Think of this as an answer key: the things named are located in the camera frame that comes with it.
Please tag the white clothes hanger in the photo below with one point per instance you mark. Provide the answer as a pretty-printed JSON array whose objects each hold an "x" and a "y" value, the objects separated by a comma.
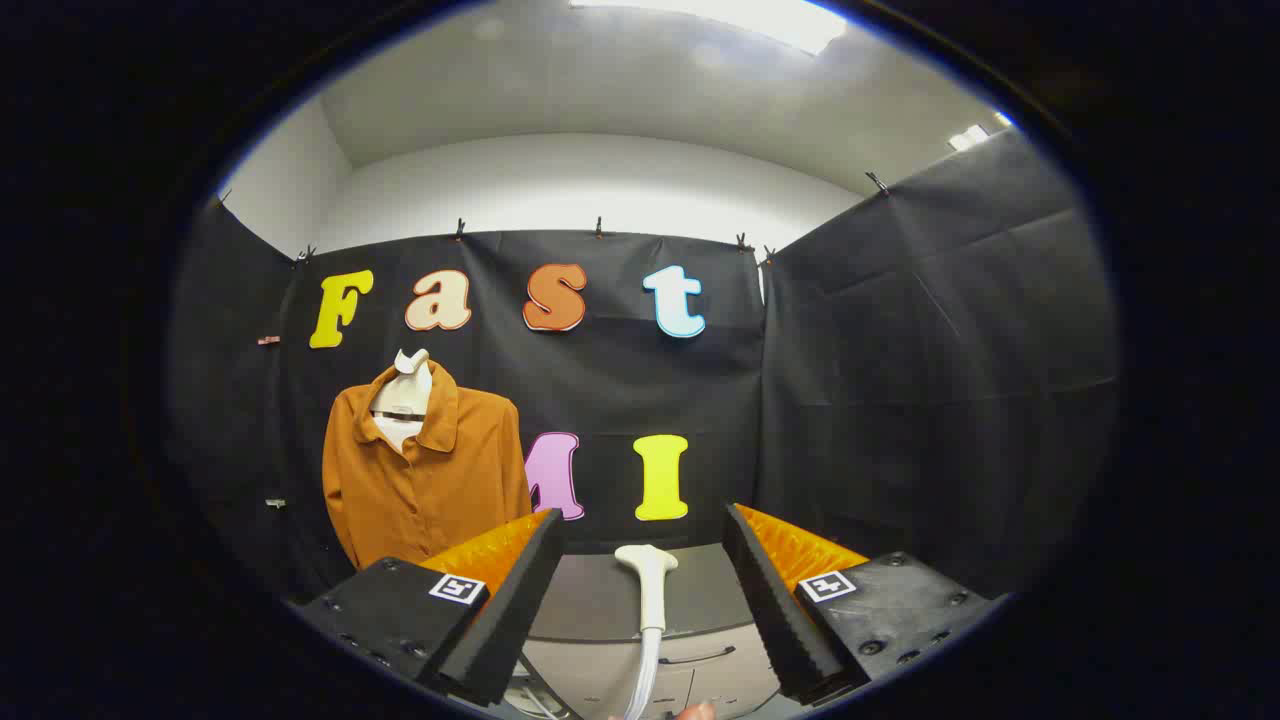
[{"x": 408, "y": 385}]

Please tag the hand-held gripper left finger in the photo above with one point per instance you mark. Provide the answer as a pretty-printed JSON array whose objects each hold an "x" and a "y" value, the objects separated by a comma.
[{"x": 520, "y": 600}]

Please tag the brown button shirt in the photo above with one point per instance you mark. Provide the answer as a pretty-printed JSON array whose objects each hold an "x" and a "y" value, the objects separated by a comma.
[{"x": 430, "y": 490}]

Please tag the white garment steamer head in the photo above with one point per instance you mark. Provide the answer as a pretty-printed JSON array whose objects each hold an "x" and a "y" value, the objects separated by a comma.
[{"x": 648, "y": 585}]

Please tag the black backdrop cloth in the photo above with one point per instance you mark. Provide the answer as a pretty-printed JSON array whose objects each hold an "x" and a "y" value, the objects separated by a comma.
[{"x": 620, "y": 385}]

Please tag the large ceiling light panel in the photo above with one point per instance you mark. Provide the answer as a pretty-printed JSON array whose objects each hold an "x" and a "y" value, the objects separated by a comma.
[{"x": 720, "y": 18}]

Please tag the small ceiling light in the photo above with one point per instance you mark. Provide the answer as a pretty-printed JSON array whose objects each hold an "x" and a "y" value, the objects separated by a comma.
[{"x": 968, "y": 137}]

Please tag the grey cabinet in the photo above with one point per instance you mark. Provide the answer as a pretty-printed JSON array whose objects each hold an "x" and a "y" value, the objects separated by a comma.
[{"x": 600, "y": 610}]

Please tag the row of black cloth clips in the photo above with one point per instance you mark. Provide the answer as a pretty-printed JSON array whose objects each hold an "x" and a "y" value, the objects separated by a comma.
[{"x": 598, "y": 227}]

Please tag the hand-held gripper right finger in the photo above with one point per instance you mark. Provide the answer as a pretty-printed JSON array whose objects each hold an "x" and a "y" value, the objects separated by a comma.
[{"x": 770, "y": 600}]

